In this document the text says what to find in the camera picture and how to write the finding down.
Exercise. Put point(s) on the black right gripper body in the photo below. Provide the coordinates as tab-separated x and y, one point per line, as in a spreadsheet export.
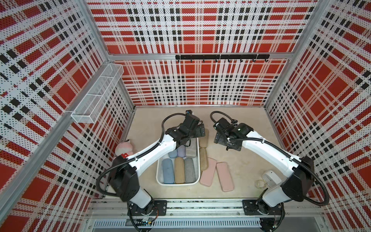
223	140

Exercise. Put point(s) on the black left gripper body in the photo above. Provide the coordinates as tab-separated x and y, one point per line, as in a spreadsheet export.
197	133

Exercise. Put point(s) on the beige case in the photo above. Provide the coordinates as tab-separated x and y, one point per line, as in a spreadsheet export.
203	141
203	159

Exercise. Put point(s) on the purple fabric glasses case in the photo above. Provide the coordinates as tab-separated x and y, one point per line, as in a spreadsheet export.
181	151

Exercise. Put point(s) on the blue case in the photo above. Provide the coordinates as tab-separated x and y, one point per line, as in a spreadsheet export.
173	154
168	171

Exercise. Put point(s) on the tan case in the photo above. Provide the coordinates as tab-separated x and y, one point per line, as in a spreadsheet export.
179	170

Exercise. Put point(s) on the pink case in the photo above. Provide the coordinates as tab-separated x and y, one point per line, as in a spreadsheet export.
224	177
207	176

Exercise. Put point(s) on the grey fabric glasses case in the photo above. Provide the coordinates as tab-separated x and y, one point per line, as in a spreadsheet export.
190	176

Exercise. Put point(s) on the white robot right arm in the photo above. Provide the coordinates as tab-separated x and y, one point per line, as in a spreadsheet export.
299	172

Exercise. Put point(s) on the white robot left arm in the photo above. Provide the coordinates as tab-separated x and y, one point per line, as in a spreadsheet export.
122	178

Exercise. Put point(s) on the white plastic storage tray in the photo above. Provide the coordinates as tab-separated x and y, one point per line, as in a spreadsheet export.
159	173

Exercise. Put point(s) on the white round device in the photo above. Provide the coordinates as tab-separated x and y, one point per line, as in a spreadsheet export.
271	178

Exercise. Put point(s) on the pink plush toy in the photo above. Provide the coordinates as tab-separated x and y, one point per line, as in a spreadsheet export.
124	149

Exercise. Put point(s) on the black hook rail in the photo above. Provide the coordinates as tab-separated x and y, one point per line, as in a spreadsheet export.
252	57

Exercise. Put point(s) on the white wire mesh basket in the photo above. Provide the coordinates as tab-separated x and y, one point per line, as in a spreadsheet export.
104	82

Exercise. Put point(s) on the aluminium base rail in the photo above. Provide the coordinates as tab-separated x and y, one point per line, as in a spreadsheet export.
204	215

